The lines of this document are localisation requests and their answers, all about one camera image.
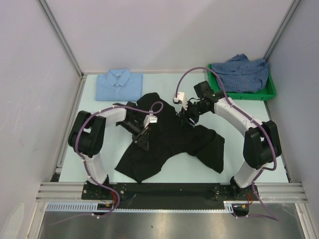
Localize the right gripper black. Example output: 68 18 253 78
178 99 209 129

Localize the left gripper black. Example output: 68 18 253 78
117 119 151 150

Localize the black long sleeve shirt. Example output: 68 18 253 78
115 102 225 183

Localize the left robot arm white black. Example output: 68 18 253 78
68 105 157 199

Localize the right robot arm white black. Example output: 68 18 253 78
173 81 282 200

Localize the folded light blue shirt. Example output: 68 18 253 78
95 69 144 102

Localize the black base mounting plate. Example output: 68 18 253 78
81 182 261 210

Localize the blue checkered shirt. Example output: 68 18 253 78
210 54 270 93

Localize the green plastic bin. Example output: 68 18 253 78
208 64 276 101

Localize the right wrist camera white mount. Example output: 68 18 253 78
172 92 188 110

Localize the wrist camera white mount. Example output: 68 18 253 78
144 111 158 128
172 92 188 110

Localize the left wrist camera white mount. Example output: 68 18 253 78
144 111 158 128

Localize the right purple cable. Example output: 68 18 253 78
175 66 280 222

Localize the purple cable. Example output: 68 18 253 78
48 101 164 226
175 66 280 222

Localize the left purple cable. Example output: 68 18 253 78
48 101 164 226

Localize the white slotted cable duct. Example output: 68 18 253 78
46 202 98 212

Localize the aluminium frame rail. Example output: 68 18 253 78
36 182 308 203

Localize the right aluminium corner post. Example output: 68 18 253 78
264 0 302 61

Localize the aluminium corner post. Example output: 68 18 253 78
264 0 302 61
37 0 84 78

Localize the left aluminium corner post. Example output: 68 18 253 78
37 0 84 78

